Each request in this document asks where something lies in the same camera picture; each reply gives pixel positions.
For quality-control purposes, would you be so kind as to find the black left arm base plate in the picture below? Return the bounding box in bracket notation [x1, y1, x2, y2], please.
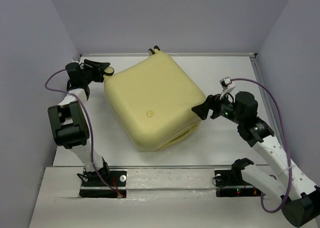
[77, 169, 127, 198]

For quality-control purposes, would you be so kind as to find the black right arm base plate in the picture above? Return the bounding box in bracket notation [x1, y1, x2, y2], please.
[211, 169, 261, 198]

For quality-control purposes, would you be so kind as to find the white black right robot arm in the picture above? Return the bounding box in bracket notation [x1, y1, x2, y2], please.
[192, 91, 320, 227]

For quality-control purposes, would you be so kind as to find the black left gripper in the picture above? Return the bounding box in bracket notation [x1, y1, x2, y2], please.
[81, 59, 111, 84]

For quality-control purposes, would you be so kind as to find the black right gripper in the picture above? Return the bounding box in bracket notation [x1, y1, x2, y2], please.
[190, 90, 244, 125]

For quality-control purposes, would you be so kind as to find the pale yellow hard-shell suitcase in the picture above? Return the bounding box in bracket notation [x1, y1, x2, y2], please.
[103, 46, 206, 151]

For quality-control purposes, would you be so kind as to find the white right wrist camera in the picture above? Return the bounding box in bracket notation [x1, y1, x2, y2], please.
[219, 77, 236, 99]

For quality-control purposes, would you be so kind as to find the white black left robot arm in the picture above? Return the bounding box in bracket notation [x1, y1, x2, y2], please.
[47, 59, 115, 187]

